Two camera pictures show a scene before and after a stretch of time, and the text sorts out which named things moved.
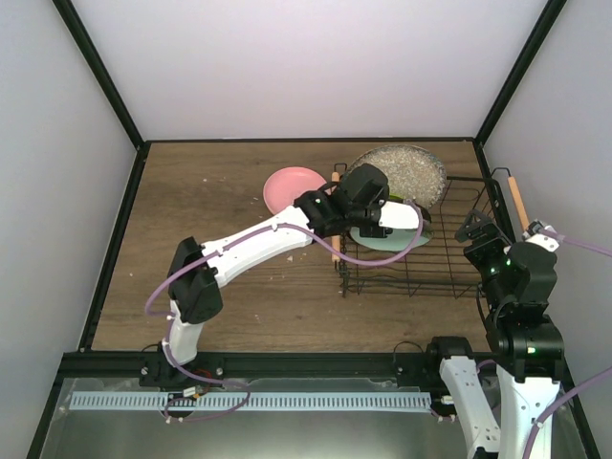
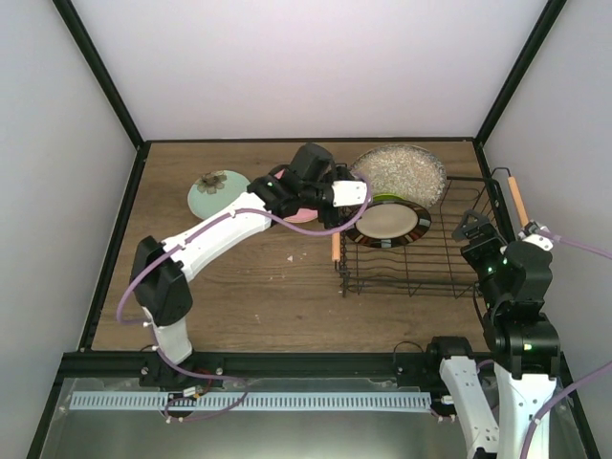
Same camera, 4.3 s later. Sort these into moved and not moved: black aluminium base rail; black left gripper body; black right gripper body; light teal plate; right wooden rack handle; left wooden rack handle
Moved: light teal plate; black left gripper body
Not moved: left wooden rack handle; right wooden rack handle; black aluminium base rail; black right gripper body
